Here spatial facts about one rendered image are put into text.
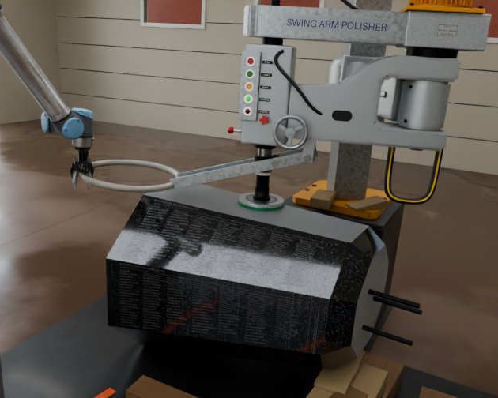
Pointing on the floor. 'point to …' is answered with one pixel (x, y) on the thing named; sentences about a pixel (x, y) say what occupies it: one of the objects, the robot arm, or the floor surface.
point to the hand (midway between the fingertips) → (81, 185)
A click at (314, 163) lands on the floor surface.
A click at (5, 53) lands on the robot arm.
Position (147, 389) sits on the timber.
